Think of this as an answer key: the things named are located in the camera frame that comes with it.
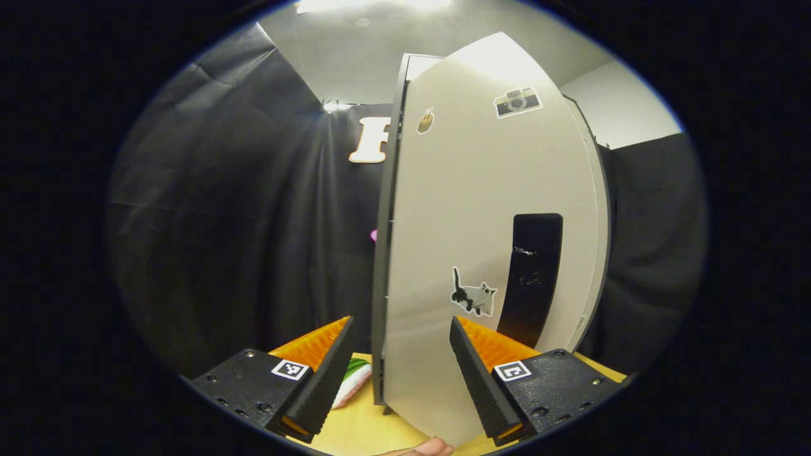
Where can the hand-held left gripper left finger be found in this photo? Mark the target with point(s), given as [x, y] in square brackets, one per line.
[323, 380]

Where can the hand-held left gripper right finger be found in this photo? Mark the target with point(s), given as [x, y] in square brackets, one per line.
[478, 373]

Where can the white cabinet door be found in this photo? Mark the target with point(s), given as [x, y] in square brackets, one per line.
[469, 190]

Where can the green striped toy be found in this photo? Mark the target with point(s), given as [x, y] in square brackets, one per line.
[355, 380]

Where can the ceiling light panel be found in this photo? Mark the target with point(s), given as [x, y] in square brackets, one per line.
[374, 5]

